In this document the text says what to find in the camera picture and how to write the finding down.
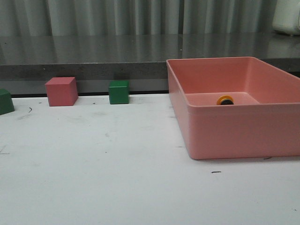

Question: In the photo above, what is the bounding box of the dark grey counter shelf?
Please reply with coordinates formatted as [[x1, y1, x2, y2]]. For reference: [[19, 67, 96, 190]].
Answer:
[[0, 32, 300, 96]]

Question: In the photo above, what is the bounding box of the yellow push button switch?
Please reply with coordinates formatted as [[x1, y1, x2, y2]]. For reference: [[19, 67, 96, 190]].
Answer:
[[216, 95, 234, 105]]

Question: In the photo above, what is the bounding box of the white appliance on counter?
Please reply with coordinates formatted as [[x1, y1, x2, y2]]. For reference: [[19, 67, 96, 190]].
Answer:
[[272, 0, 300, 36]]

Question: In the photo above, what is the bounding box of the grey curtain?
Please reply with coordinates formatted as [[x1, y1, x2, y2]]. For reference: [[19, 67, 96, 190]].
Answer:
[[0, 0, 276, 37]]

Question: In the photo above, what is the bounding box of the pink plastic bin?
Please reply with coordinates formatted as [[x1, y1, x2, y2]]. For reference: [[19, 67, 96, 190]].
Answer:
[[166, 57, 300, 159]]

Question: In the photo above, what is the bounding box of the green block left edge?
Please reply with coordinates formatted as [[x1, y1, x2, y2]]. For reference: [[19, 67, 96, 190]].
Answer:
[[0, 89, 15, 115]]

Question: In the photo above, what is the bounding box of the green cube block centre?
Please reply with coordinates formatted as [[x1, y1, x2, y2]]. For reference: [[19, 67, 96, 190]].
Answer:
[[109, 81, 129, 105]]

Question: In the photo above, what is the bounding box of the pink cube block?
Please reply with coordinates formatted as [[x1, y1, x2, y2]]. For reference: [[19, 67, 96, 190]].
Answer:
[[45, 77, 78, 106]]

